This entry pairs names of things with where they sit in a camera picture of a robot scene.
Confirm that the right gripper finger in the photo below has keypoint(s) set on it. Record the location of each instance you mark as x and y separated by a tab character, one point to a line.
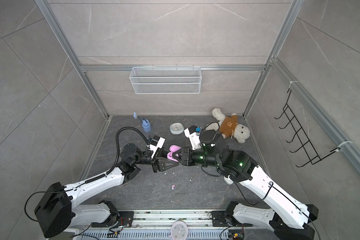
177	153
179	160

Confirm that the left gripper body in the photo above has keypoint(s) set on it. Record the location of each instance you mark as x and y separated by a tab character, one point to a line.
160	158

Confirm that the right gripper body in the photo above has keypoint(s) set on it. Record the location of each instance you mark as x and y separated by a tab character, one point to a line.
189	155

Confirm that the pink earbud case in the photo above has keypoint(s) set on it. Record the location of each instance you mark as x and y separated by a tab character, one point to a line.
173	148

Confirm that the white earbud case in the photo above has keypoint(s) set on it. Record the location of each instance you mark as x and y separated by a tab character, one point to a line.
228	181

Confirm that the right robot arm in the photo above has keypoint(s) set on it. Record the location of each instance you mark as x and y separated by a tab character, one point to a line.
276	210

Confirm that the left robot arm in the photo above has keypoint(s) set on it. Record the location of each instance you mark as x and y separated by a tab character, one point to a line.
55	210

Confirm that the white round bowl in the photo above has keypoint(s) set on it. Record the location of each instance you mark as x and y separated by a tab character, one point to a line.
177	128

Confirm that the white teddy bear brown shirt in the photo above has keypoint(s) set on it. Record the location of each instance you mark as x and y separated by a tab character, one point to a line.
229	127

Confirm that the white round clock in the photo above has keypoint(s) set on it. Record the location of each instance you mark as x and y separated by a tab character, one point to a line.
179	231

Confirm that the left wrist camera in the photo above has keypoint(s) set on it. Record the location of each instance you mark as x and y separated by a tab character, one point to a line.
156	147

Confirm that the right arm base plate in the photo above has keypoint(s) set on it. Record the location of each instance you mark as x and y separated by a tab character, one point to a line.
220	219

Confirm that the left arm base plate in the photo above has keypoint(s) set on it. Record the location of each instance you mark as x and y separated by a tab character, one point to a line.
123	218

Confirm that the white wire basket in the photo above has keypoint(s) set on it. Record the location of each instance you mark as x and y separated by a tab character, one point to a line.
166	80

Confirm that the black wall hook rack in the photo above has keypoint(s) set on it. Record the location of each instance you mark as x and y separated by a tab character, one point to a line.
301	136

